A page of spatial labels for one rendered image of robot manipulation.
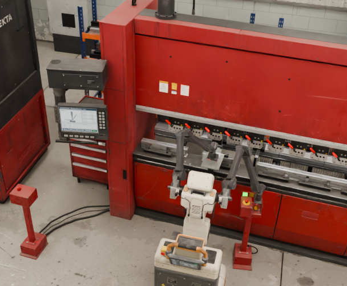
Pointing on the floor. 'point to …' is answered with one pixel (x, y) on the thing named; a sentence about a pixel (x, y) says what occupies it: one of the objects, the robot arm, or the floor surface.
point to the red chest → (89, 155)
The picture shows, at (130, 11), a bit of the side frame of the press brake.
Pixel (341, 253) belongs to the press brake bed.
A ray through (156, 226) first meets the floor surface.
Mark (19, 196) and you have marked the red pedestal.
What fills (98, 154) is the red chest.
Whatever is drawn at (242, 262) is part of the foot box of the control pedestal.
